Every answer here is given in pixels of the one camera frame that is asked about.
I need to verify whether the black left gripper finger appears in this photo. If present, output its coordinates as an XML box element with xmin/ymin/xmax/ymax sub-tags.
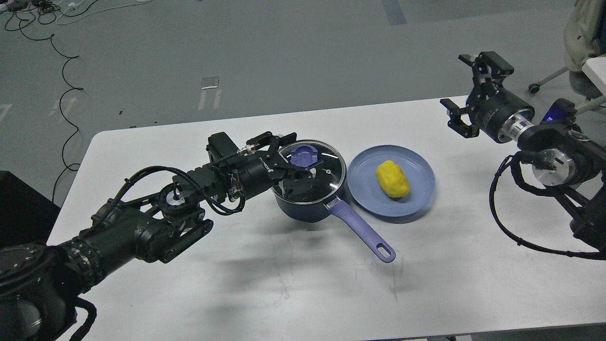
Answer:
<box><xmin>274</xmin><ymin>164</ymin><xmax>317</xmax><ymax>202</ymax></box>
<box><xmin>246</xmin><ymin>132</ymin><xmax>297</xmax><ymax>164</ymax></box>

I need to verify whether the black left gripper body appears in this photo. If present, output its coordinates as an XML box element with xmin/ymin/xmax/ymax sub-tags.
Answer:
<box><xmin>229</xmin><ymin>155</ymin><xmax>285</xmax><ymax>198</ymax></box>

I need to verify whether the white side table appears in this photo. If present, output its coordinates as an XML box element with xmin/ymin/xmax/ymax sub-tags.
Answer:
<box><xmin>581</xmin><ymin>54</ymin><xmax>606</xmax><ymax>95</ymax></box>

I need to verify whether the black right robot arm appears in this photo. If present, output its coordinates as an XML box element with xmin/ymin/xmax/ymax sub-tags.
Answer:
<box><xmin>440</xmin><ymin>51</ymin><xmax>606</xmax><ymax>260</ymax></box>

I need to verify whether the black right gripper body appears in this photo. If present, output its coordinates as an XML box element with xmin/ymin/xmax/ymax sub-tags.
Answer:
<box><xmin>467</xmin><ymin>89</ymin><xmax>535</xmax><ymax>144</ymax></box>

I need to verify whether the office chair with beige cloth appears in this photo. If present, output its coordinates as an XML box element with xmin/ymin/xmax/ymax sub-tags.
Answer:
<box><xmin>528</xmin><ymin>0</ymin><xmax>605</xmax><ymax>115</ymax></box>

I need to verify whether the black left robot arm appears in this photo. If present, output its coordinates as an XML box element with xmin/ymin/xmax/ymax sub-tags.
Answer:
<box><xmin>0</xmin><ymin>132</ymin><xmax>320</xmax><ymax>341</ymax></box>

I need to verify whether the silver floor plate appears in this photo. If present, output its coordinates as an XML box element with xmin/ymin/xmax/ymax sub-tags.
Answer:
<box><xmin>200</xmin><ymin>76</ymin><xmax>220</xmax><ymax>90</ymax></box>

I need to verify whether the blue plate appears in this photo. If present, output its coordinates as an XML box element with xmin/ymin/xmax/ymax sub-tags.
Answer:
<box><xmin>347</xmin><ymin>145</ymin><xmax>437</xmax><ymax>219</ymax></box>

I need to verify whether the white floor cable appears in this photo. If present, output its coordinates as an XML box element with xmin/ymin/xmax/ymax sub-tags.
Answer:
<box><xmin>54</xmin><ymin>0</ymin><xmax>152</xmax><ymax>25</ymax></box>

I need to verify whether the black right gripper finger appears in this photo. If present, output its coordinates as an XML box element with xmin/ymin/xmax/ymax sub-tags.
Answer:
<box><xmin>440</xmin><ymin>99</ymin><xmax>479</xmax><ymax>138</ymax></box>
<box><xmin>458</xmin><ymin>52</ymin><xmax>514</xmax><ymax>98</ymax></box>

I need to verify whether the black floor cable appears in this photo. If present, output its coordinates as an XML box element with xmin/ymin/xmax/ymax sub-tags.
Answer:
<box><xmin>2</xmin><ymin>0</ymin><xmax>98</xmax><ymax>195</ymax></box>

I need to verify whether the dark blue pot purple handle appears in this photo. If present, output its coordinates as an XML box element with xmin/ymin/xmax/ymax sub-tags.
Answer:
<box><xmin>275</xmin><ymin>162</ymin><xmax>396</xmax><ymax>263</ymax></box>

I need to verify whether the yellow potato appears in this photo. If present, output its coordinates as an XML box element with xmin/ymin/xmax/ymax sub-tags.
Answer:
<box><xmin>375</xmin><ymin>160</ymin><xmax>410</xmax><ymax>198</ymax></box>

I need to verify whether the black box at left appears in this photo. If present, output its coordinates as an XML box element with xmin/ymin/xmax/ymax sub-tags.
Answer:
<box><xmin>0</xmin><ymin>170</ymin><xmax>60</xmax><ymax>248</ymax></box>

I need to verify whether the glass lid with blue knob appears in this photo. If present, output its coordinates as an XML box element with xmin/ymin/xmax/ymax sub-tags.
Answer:
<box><xmin>271</xmin><ymin>140</ymin><xmax>347</xmax><ymax>205</ymax></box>

